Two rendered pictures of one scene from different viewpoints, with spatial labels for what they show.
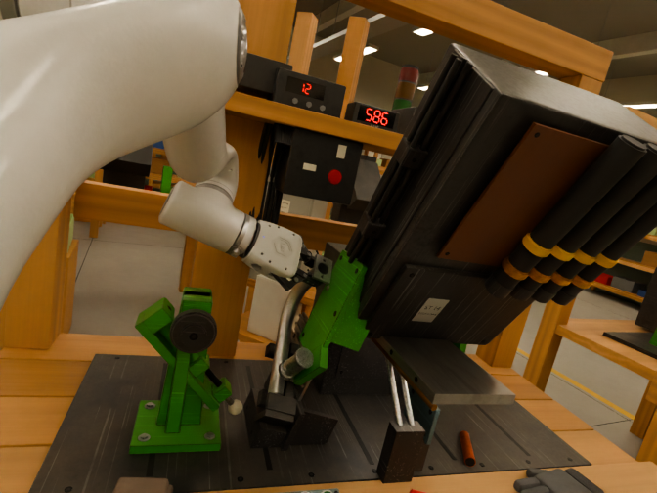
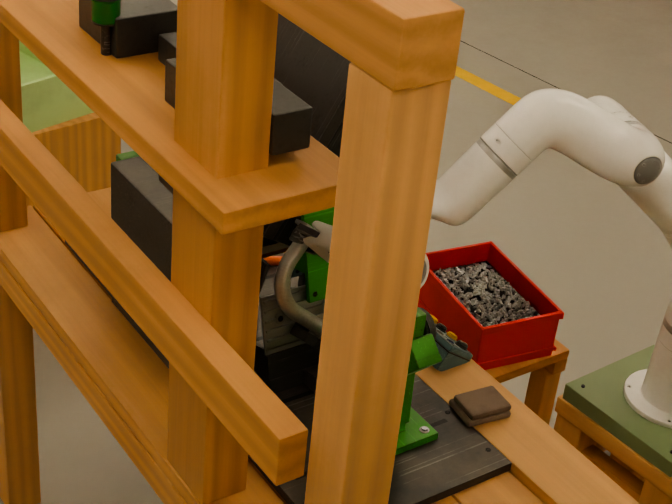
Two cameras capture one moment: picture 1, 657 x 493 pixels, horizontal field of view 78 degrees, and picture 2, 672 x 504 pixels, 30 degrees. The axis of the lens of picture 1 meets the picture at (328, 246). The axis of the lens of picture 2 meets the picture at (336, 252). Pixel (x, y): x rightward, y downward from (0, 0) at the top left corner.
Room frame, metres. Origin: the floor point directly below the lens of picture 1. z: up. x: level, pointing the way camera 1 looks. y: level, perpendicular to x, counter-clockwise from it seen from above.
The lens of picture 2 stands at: (1.35, 1.96, 2.45)
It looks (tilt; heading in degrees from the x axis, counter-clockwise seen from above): 32 degrees down; 253
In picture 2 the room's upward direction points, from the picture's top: 6 degrees clockwise
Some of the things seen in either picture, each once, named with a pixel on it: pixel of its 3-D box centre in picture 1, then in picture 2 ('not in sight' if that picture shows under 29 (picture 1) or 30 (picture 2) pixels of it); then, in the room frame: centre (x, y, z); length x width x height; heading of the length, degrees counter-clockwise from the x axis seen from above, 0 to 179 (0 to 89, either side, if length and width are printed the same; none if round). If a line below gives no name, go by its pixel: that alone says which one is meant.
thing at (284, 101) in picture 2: (255, 74); (267, 111); (0.96, 0.24, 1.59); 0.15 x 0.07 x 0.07; 110
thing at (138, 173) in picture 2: (375, 318); (184, 259); (1.02, -0.16, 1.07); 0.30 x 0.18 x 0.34; 110
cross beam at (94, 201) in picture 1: (324, 235); (101, 244); (1.20, 0.02, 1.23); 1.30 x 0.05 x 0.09; 110
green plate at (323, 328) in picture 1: (345, 306); (320, 237); (0.77, -0.06, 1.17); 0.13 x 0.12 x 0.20; 110
